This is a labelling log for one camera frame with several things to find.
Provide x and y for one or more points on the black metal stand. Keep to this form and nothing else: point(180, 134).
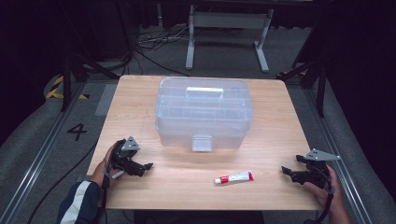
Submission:
point(320, 77)
point(70, 71)

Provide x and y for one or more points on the person's left hand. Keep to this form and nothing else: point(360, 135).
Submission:
point(100, 172)

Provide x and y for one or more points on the yellow and black floor tape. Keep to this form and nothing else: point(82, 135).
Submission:
point(56, 90)

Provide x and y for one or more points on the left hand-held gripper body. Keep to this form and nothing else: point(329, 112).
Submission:
point(123, 152)

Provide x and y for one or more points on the grey floor plate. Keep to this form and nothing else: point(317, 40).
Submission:
point(106, 99)

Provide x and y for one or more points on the clear plastic storage box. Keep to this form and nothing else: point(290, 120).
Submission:
point(204, 115)

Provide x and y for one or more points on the grey metal desk frame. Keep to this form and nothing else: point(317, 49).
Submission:
point(229, 20)

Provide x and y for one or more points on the person's right hand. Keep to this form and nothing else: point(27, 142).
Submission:
point(333, 199)

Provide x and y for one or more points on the red and white ointment tube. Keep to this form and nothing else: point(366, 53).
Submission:
point(236, 177)

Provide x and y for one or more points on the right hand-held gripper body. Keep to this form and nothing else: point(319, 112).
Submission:
point(319, 172)

